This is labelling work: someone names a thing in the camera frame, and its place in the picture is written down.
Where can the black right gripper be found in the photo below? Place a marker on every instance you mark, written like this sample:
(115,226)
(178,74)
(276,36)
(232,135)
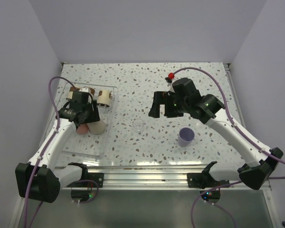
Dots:
(163,97)

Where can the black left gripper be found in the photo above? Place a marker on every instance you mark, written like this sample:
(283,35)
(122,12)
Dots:
(94,116)

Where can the cream steel-lined cup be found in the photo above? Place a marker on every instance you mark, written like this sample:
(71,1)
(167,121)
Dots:
(70,93)

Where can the pink plastic cup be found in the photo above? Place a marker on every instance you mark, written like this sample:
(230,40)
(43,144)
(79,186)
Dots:
(82,129)

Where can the brown-band steel cup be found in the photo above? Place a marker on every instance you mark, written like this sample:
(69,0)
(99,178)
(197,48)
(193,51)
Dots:
(89,90)

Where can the tall beige cup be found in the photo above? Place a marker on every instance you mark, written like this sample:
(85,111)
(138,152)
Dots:
(96,128)

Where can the steel cup brown base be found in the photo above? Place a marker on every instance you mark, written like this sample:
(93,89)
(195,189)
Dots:
(104,97)

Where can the small clear plastic cup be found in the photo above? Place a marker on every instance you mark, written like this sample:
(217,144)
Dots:
(138,124)

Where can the lavender plastic cup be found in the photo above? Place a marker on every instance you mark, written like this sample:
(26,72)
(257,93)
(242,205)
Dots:
(185,137)

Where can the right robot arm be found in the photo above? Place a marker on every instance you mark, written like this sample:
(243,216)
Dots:
(260,160)

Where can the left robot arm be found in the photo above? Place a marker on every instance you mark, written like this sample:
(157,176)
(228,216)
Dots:
(37,179)

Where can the clear plastic dish rack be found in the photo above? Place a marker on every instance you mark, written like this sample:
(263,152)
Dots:
(89,146)

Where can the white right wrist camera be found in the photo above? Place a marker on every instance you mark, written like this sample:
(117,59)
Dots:
(169,79)

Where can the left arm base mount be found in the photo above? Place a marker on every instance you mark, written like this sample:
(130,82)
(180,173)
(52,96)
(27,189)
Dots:
(97,177)

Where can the aluminium rail frame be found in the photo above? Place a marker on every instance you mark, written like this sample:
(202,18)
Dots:
(153,158)

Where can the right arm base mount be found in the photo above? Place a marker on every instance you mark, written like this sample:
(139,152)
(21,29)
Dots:
(202,181)

